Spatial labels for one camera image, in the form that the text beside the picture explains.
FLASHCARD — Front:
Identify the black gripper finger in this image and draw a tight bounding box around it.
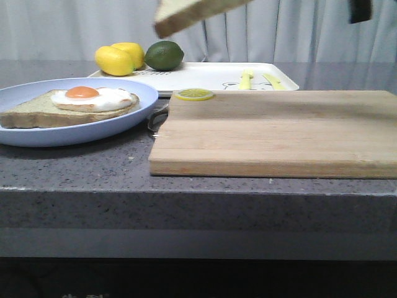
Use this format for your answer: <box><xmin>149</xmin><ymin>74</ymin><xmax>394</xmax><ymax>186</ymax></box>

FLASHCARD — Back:
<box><xmin>348</xmin><ymin>0</ymin><xmax>372</xmax><ymax>24</ymax></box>

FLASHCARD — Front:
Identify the bread slice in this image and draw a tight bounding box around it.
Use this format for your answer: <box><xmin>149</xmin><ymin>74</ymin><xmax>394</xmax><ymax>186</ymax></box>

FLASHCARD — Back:
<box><xmin>154</xmin><ymin>0</ymin><xmax>249</xmax><ymax>38</ymax></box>
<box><xmin>1</xmin><ymin>89</ymin><xmax>140</xmax><ymax>129</ymax></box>

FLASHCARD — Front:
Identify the light blue plate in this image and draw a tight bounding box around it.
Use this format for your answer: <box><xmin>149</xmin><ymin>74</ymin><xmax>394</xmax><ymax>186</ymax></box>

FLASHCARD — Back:
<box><xmin>1</xmin><ymin>78</ymin><xmax>158</xmax><ymax>147</ymax></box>

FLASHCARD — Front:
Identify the white rectangular tray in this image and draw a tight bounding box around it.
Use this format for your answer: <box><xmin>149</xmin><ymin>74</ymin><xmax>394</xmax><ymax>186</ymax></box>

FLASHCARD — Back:
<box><xmin>87</xmin><ymin>61</ymin><xmax>300</xmax><ymax>93</ymax></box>

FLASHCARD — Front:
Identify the white curtain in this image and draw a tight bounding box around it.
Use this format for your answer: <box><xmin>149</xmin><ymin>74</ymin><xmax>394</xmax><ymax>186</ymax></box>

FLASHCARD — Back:
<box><xmin>1</xmin><ymin>1</ymin><xmax>396</xmax><ymax>63</ymax></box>

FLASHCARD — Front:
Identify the yellow plastic knife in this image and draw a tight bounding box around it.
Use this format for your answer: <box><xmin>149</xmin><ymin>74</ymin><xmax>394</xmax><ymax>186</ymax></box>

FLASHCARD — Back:
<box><xmin>262</xmin><ymin>73</ymin><xmax>286</xmax><ymax>90</ymax></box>

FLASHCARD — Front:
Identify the yellow plastic fork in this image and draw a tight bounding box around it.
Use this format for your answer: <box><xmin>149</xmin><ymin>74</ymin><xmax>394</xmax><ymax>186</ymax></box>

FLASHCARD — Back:
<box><xmin>238</xmin><ymin>70</ymin><xmax>254</xmax><ymax>90</ymax></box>

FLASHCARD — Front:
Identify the wooden cutting board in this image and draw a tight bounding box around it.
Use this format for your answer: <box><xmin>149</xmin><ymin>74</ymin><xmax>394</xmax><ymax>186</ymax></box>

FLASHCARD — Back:
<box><xmin>149</xmin><ymin>91</ymin><xmax>396</xmax><ymax>179</ymax></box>

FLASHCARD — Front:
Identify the lemon slice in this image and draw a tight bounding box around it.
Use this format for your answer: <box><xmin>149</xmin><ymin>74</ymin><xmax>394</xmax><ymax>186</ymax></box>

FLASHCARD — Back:
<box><xmin>174</xmin><ymin>88</ymin><xmax>214</xmax><ymax>101</ymax></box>

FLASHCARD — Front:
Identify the green lime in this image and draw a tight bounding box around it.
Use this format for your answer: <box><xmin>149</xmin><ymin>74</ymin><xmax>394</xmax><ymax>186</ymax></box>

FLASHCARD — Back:
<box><xmin>145</xmin><ymin>40</ymin><xmax>184</xmax><ymax>71</ymax></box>

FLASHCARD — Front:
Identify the rear yellow lemon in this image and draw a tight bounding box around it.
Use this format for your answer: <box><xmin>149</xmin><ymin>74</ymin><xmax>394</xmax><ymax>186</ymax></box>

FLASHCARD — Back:
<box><xmin>112</xmin><ymin>42</ymin><xmax>145</xmax><ymax>70</ymax></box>

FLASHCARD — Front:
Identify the yellow lemon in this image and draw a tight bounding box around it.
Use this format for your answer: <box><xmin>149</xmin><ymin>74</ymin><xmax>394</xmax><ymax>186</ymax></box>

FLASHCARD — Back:
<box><xmin>112</xmin><ymin>42</ymin><xmax>145</xmax><ymax>70</ymax></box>
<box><xmin>94</xmin><ymin>46</ymin><xmax>135</xmax><ymax>76</ymax></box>

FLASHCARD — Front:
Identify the front yellow lemon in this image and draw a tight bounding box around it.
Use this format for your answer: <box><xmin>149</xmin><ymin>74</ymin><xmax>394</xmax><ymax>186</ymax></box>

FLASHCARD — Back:
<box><xmin>94</xmin><ymin>46</ymin><xmax>135</xmax><ymax>76</ymax></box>

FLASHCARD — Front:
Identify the fried egg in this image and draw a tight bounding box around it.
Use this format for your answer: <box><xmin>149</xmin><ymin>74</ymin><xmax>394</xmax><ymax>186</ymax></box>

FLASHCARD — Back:
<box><xmin>50</xmin><ymin>86</ymin><xmax>139</xmax><ymax>112</ymax></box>

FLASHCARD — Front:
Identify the metal cutting board handle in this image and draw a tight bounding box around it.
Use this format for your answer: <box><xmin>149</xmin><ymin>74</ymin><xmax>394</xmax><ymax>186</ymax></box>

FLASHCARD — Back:
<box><xmin>147</xmin><ymin>104</ymin><xmax>169</xmax><ymax>138</ymax></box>

